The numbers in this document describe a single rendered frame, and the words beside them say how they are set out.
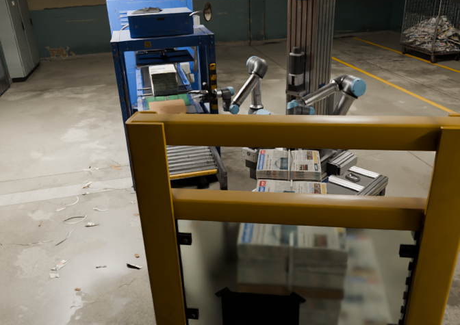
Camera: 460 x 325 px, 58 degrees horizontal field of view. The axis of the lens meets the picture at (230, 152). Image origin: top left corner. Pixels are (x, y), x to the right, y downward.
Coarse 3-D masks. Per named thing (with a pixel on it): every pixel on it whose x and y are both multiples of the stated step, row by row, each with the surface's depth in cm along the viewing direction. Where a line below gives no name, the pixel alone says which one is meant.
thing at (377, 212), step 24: (192, 192) 102; (216, 192) 102; (240, 192) 102; (264, 192) 101; (192, 216) 101; (216, 216) 100; (240, 216) 99; (264, 216) 98; (288, 216) 97; (312, 216) 96; (336, 216) 95; (360, 216) 94; (384, 216) 94; (408, 216) 93
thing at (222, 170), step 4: (212, 148) 333; (212, 152) 327; (216, 152) 327; (216, 156) 320; (216, 160) 314; (220, 160) 313; (216, 164) 308; (220, 164) 307; (220, 168) 301; (224, 168) 301; (220, 172) 296; (224, 172) 296; (216, 176) 316; (220, 176) 297; (224, 176) 297; (220, 180) 298; (224, 180) 299; (220, 184) 300; (224, 184) 300
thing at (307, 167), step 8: (296, 152) 260; (304, 152) 259; (312, 152) 259; (296, 160) 250; (304, 160) 249; (312, 160) 248; (296, 168) 240; (304, 168) 240; (312, 168) 239; (320, 168) 239; (296, 176) 239; (304, 176) 238; (312, 176) 237; (320, 176) 237
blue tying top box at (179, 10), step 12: (168, 12) 387; (180, 12) 386; (132, 24) 381; (144, 24) 383; (156, 24) 385; (168, 24) 387; (180, 24) 390; (192, 24) 392; (132, 36) 385; (144, 36) 387
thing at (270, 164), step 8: (264, 152) 261; (272, 152) 261; (280, 152) 261; (264, 160) 251; (272, 160) 250; (280, 160) 251; (264, 168) 242; (272, 168) 241; (280, 168) 241; (264, 176) 242; (272, 176) 241; (280, 176) 240
